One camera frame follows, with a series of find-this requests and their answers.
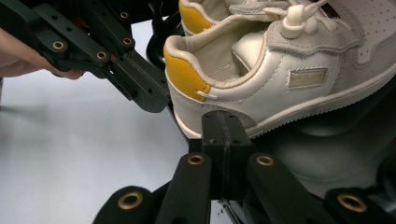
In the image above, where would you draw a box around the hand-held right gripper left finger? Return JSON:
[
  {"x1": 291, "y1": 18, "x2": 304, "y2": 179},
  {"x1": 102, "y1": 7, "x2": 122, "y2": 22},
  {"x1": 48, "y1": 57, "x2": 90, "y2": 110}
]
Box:
[{"x1": 201, "y1": 109, "x2": 227, "y2": 201}]

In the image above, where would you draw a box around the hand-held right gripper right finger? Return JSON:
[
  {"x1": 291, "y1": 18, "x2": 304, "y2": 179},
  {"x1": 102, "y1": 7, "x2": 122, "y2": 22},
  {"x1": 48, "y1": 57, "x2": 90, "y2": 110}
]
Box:
[{"x1": 224, "y1": 111, "x2": 254, "y2": 201}]

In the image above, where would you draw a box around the white sneaker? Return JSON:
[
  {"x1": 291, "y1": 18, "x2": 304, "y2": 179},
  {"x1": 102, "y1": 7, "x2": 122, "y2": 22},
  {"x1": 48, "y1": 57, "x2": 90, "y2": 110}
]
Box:
[
  {"x1": 178, "y1": 0, "x2": 293, "y2": 36},
  {"x1": 163, "y1": 0, "x2": 396, "y2": 140}
]

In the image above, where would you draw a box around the red and black shoe rack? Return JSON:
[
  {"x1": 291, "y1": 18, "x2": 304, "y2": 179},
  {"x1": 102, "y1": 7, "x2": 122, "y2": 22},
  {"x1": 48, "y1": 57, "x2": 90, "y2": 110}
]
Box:
[{"x1": 145, "y1": 0, "x2": 396, "y2": 216}]

